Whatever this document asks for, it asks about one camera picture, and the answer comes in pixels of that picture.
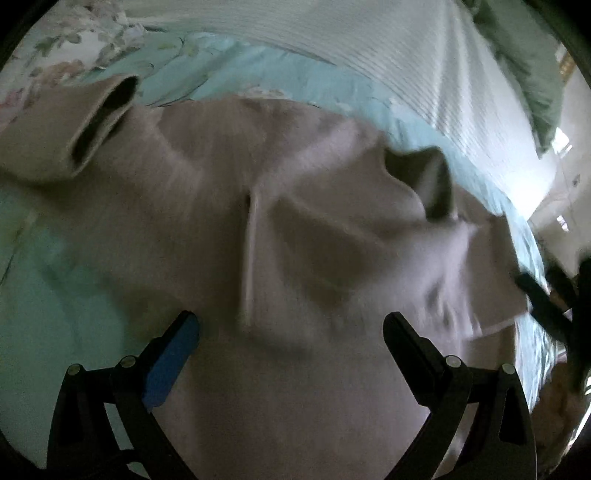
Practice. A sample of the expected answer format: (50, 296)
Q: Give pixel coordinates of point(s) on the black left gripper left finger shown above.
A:
(103, 425)

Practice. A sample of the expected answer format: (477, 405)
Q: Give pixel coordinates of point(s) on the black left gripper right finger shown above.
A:
(500, 443)

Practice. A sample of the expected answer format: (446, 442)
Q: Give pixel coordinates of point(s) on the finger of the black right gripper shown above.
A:
(563, 292)
(543, 310)

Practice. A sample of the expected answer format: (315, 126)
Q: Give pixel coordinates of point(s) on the light blue floral bedsheet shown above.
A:
(57, 309)

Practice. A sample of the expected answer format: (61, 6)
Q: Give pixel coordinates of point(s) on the white floral pillow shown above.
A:
(71, 40)

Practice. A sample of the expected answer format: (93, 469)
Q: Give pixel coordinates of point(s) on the white striped blanket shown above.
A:
(429, 54)

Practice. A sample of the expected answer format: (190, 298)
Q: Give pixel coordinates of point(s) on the green pillow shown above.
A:
(525, 48)

